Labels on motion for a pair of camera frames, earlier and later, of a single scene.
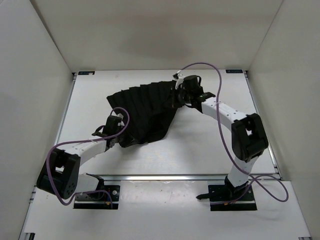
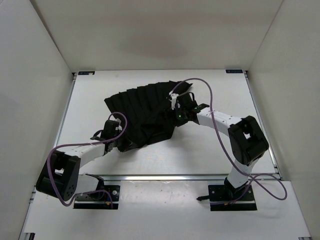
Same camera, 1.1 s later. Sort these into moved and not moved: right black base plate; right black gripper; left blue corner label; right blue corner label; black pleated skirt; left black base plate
Moved: right black gripper; black pleated skirt
Not moved: right blue corner label; left black base plate; left blue corner label; right black base plate
